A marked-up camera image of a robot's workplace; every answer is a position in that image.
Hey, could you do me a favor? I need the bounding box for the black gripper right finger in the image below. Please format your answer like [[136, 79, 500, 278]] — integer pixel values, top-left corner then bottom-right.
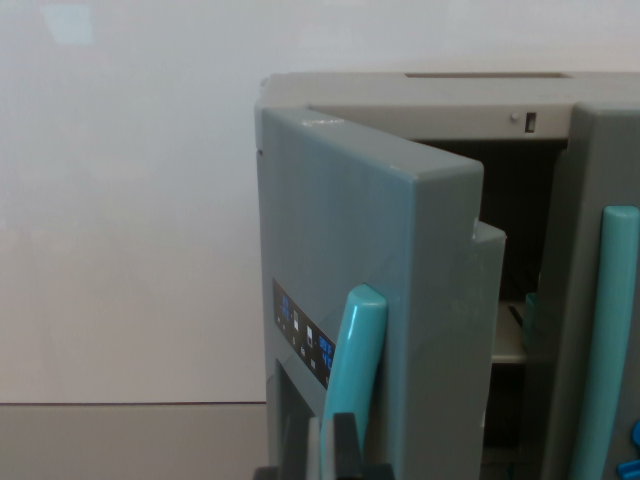
[[333, 412, 398, 480]]

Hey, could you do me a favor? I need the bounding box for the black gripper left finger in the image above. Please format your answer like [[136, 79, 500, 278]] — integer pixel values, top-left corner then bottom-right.
[[253, 416, 323, 480]]

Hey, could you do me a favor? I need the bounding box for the beige fridge shelf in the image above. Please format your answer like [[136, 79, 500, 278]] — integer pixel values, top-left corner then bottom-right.
[[491, 298, 532, 366]]

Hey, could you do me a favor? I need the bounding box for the teal item inside fridge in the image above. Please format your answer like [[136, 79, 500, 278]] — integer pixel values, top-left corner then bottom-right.
[[521, 292, 541, 347]]

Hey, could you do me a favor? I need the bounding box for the grey toy fridge cabinet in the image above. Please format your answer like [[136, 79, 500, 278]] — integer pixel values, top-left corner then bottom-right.
[[253, 71, 640, 480]]

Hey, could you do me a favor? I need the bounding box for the grey fridge door without display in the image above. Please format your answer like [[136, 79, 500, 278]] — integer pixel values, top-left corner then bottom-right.
[[519, 99, 640, 480]]

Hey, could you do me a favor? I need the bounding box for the black temperature display panel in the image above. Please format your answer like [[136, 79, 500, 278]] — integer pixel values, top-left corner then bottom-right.
[[271, 277, 336, 389]]

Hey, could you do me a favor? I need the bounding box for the teal handle of plain door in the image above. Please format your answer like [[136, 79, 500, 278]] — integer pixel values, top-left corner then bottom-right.
[[566, 204, 640, 480]]

